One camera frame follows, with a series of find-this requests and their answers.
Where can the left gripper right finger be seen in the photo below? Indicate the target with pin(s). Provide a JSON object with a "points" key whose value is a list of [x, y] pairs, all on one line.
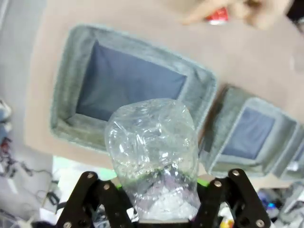
{"points": [[249, 202]]}

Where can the crushed red soda can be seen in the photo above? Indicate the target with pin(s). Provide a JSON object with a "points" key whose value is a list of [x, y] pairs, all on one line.
{"points": [[217, 16]]}

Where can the clear plastic water bottle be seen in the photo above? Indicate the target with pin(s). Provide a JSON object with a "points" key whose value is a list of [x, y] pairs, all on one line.
{"points": [[152, 147]]}

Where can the person's black trousers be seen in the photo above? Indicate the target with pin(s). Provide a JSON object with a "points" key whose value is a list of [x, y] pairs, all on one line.
{"points": [[298, 9]]}

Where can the grey fabric basket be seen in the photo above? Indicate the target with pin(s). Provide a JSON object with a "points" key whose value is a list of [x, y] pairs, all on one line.
{"points": [[247, 135], [130, 80], [297, 152]]}

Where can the person's right hand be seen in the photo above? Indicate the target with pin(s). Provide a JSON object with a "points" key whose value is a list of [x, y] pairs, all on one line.
{"points": [[256, 12]]}

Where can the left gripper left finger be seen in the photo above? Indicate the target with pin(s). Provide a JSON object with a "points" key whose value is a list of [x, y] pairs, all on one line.
{"points": [[78, 202]]}

